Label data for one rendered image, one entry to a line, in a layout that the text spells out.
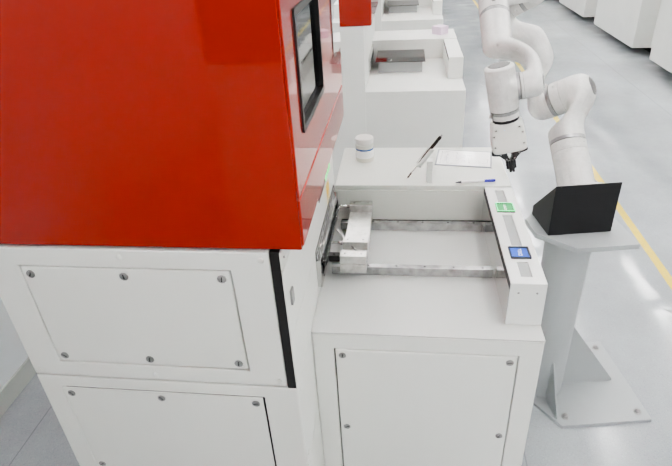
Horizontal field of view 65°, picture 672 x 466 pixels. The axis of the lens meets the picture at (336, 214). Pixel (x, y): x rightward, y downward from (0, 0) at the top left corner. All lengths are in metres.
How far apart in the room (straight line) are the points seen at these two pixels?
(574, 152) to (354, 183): 0.76
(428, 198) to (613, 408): 1.19
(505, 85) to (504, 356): 0.75
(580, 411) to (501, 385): 0.90
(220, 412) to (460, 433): 0.73
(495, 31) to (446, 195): 0.58
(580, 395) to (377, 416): 1.09
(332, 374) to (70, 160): 0.92
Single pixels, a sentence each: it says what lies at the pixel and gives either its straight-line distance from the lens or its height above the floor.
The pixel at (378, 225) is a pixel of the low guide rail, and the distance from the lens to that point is 1.91.
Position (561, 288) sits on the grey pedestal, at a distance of 2.12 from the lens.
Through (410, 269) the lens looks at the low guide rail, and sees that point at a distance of 1.68.
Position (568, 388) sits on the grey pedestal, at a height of 0.01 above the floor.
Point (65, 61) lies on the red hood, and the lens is 1.09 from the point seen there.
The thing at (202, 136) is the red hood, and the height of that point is 1.48.
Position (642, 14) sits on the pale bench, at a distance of 8.04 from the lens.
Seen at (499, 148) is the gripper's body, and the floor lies 1.18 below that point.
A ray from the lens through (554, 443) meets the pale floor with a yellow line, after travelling 2.38.
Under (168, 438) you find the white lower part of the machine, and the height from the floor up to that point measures 0.60.
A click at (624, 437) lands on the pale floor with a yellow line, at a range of 2.49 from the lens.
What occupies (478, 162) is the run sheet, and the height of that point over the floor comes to 0.97.
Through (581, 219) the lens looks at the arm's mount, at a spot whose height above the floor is 0.88.
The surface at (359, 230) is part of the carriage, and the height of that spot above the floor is 0.88.
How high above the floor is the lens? 1.83
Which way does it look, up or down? 30 degrees down
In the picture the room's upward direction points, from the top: 4 degrees counter-clockwise
